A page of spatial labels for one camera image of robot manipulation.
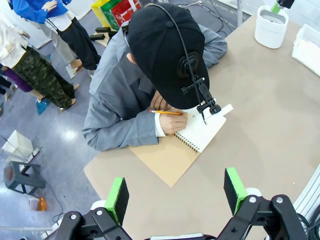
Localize white perforated plastic basket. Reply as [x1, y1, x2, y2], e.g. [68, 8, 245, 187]
[291, 23, 320, 78]

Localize yellow pencil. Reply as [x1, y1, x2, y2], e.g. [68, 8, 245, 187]
[149, 108, 185, 117]

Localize person's right forearm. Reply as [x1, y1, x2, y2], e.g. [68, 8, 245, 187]
[81, 109, 167, 152]

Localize grey plastic stool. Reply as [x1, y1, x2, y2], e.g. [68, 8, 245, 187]
[4, 160, 47, 196]

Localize red and green box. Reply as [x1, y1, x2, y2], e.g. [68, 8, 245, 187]
[110, 0, 142, 27]

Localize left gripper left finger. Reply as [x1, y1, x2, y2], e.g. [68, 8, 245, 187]
[53, 176, 133, 240]

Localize mannequin in cream cardigan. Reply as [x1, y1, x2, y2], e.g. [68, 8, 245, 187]
[0, 12, 81, 111]

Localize spiral notebook with kraft cover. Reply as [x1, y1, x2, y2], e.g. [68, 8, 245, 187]
[128, 109, 227, 188]

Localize black baseball cap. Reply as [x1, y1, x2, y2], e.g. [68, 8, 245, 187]
[127, 2, 211, 111]

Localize coiled black cables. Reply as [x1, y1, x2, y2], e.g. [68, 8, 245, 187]
[296, 209, 320, 240]

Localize mannequin in blue shirt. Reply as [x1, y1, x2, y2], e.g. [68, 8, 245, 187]
[9, 0, 102, 72]

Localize black head camera mount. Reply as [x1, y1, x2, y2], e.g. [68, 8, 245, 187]
[176, 51, 222, 126]

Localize orange plastic container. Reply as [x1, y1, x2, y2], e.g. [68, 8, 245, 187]
[28, 195, 48, 212]

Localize person's right hand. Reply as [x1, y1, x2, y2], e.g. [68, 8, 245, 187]
[159, 108, 190, 135]

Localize yellow shopping bag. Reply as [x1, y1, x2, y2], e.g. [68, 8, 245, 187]
[90, 0, 111, 26]

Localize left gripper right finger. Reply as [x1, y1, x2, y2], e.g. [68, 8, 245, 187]
[214, 166, 308, 240]

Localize green shopping bag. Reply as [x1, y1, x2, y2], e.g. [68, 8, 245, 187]
[99, 0, 121, 29]

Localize white storage box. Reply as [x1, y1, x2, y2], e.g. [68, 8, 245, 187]
[1, 129, 35, 163]

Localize person's left forearm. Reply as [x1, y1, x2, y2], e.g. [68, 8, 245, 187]
[199, 24, 229, 70]

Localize white table with pedestal leg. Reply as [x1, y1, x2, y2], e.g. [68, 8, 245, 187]
[0, 219, 60, 238]

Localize white round trash bin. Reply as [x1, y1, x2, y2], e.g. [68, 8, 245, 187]
[254, 5, 290, 50]

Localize flat cardboard sheet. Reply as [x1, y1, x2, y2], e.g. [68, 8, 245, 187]
[93, 24, 120, 48]

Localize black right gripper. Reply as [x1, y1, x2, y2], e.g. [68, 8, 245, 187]
[271, 0, 296, 13]

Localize person in grey jacket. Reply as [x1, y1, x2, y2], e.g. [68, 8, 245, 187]
[81, 2, 229, 152]

